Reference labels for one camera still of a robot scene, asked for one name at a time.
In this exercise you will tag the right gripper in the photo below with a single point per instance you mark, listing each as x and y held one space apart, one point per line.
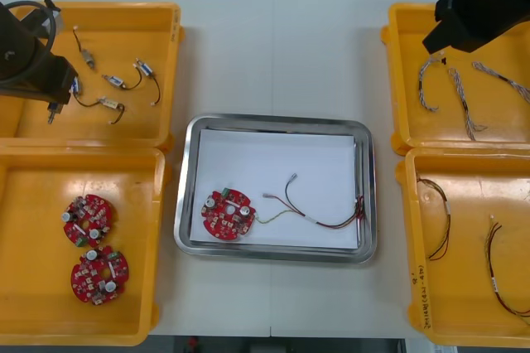
492 13

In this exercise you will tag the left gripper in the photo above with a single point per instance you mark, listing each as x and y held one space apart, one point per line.
58 79

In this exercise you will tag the white paper sheet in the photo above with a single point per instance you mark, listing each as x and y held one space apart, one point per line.
269 162

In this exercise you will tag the round red circuit board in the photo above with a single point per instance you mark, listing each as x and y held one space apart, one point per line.
85 214
225 220
93 276

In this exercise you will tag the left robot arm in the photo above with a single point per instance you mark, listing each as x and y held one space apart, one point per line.
20 50

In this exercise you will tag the yellow-orange plastic bin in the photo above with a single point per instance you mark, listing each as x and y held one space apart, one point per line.
124 30
37 286
488 121
459 286

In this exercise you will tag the steel tray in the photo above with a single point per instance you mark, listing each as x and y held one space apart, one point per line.
281 254

